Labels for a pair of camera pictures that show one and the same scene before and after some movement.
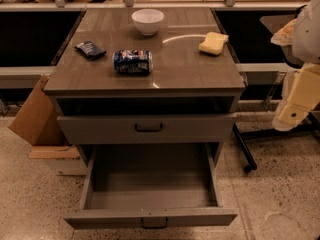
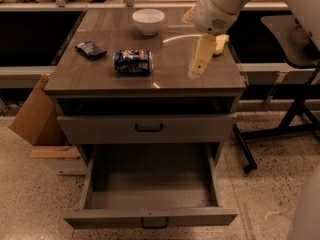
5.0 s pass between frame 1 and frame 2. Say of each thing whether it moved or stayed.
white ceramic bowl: stayed
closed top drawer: stayed
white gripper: moved
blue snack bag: stayed
